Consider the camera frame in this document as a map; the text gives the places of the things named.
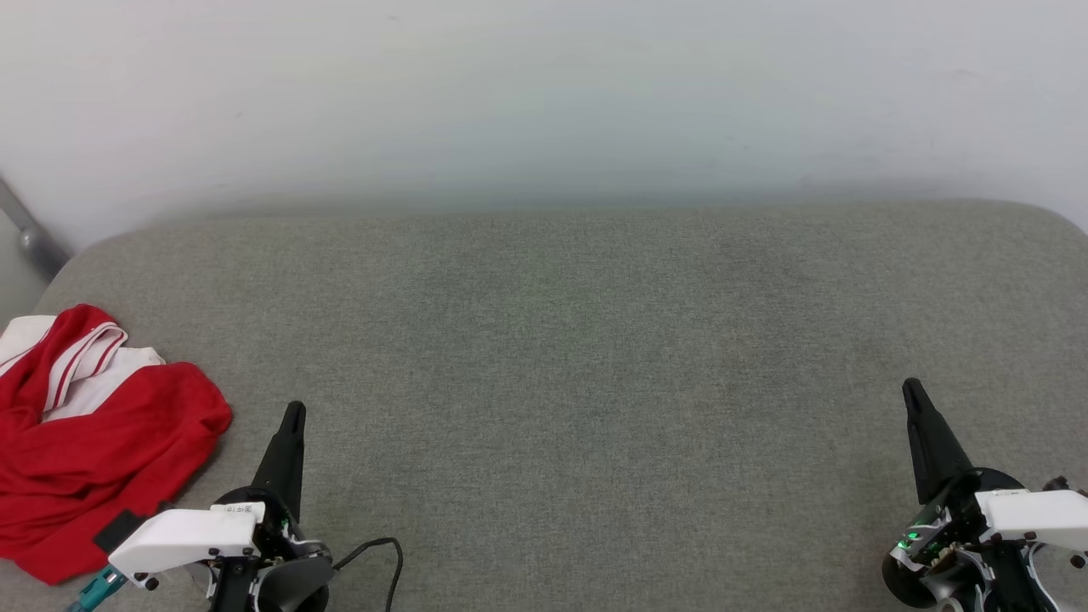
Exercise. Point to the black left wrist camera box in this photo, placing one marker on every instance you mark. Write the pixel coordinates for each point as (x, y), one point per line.
(117, 530)

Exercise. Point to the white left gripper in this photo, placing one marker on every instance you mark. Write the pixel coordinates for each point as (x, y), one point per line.
(183, 537)

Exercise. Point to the red and white shirt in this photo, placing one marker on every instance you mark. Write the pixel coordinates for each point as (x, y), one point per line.
(93, 450)

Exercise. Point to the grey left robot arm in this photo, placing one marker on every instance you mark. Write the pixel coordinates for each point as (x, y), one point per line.
(297, 582)

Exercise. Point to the grey metal pipe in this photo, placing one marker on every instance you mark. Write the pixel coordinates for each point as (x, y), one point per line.
(34, 238)

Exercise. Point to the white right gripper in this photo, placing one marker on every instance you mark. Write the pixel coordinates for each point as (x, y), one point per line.
(1033, 514)

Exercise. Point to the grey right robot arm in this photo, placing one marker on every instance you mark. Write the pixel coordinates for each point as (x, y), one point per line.
(948, 593)

